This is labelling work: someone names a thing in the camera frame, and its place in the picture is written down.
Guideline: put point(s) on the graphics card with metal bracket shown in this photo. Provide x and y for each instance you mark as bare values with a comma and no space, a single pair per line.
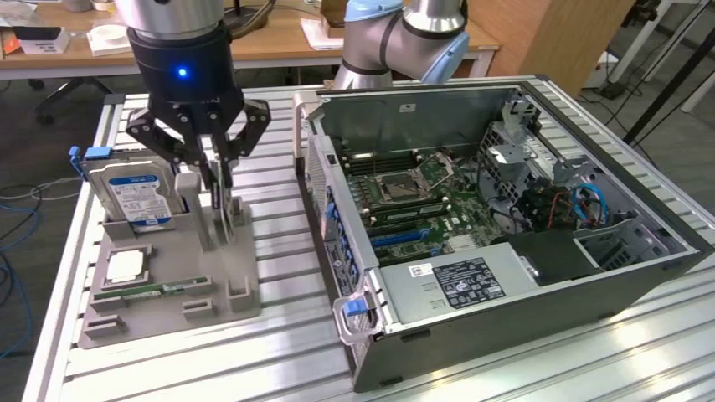
222,222

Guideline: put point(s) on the installed RAM stick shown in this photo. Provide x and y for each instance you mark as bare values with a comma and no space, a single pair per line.
408,208
408,217

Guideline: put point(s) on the black office chair base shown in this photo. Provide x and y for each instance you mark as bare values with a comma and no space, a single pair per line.
57,96

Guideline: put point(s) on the white paper stack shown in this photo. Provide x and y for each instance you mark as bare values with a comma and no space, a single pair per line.
318,35

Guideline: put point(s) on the orange box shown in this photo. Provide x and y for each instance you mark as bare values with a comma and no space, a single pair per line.
9,46

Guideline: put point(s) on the black floor block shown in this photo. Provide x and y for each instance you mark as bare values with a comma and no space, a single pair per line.
614,91

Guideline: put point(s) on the grey parts rack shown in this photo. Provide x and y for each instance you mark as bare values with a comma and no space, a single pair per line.
190,293

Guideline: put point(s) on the white box on desk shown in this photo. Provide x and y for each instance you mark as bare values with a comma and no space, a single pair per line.
109,39

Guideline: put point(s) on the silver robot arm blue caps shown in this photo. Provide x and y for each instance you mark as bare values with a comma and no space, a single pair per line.
381,42

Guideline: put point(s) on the green motherboard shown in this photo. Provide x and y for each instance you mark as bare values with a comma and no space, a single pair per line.
470,218

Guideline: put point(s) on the silver CPU chip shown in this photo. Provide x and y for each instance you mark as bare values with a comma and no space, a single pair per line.
125,267

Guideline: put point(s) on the hard disk in blue carrier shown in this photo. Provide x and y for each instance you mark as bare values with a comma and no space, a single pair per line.
134,197

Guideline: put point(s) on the black lamp base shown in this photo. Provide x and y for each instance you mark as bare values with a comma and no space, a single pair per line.
252,21

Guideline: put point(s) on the blue case latch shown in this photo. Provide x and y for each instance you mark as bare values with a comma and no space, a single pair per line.
353,309

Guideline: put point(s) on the black tripod pole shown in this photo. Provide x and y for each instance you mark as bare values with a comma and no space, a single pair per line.
672,86

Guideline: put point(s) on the blue expansion slot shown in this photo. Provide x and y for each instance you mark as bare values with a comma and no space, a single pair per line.
400,238

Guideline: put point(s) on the brown cardboard box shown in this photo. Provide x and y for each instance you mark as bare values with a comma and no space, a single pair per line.
333,12

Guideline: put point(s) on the white box black lid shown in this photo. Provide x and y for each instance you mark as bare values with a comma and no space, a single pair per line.
42,46

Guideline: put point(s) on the white box red dot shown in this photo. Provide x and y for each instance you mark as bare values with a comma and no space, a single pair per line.
601,75

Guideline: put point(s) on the open black PC case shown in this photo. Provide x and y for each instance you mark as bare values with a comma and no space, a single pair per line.
504,335

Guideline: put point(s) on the metal socket cover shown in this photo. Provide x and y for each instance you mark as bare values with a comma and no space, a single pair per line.
442,165

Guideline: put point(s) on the white table frame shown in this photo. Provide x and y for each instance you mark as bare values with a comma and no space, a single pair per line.
636,42

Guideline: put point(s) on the grey metal drive cage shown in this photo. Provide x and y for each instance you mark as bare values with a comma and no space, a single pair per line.
614,247

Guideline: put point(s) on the silver chipset heat sink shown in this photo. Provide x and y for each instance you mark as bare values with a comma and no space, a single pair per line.
462,243

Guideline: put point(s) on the CPU socket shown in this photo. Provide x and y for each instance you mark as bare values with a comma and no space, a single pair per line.
400,185

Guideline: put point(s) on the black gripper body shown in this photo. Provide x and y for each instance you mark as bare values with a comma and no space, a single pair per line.
185,84

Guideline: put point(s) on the grey cup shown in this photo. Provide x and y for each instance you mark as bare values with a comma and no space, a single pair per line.
77,5

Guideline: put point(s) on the wooden desk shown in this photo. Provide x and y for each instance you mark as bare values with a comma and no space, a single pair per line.
292,42

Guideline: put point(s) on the wooden cabinet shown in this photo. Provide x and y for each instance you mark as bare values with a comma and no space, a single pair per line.
560,50

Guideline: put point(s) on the grey power supply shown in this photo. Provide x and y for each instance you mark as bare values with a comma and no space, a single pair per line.
408,293

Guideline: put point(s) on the green RAM stick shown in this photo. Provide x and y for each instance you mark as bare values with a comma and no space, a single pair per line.
151,290

